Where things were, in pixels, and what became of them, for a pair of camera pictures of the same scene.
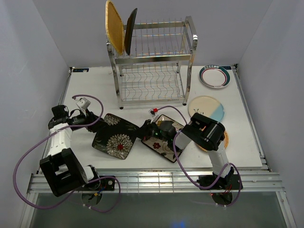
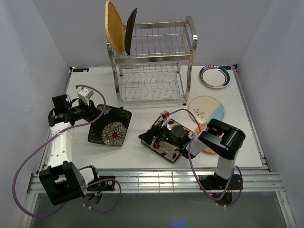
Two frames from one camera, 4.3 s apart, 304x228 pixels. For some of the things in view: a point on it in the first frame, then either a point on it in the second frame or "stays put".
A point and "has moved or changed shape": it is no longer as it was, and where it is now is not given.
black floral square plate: (128, 31) stays put
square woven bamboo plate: (115, 27) stays put
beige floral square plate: (160, 146) stays put
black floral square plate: (118, 139) has moved or changed shape
